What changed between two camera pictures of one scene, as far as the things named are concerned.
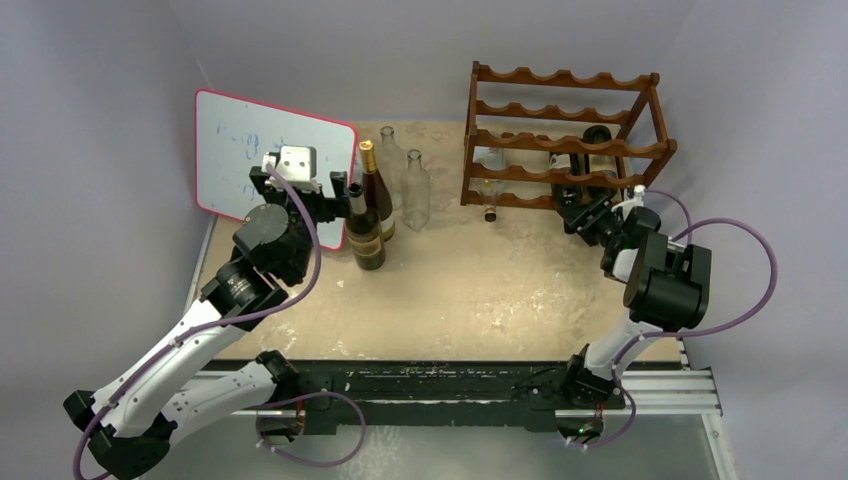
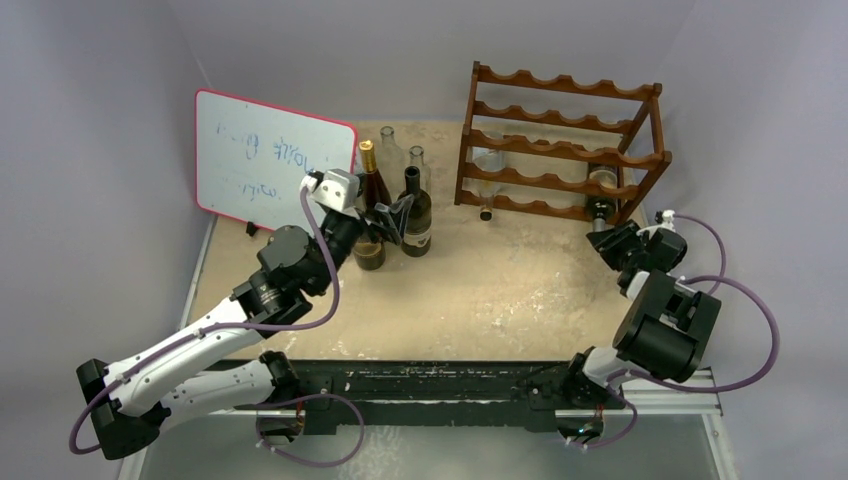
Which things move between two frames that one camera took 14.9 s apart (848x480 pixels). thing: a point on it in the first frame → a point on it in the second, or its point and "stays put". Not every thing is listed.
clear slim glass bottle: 392,164 stays put
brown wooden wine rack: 521,129 stays put
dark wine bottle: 568,196 → 417,232
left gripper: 331,207 → 391,219
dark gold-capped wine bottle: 378,199 stays put
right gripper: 586,216 → 613,240
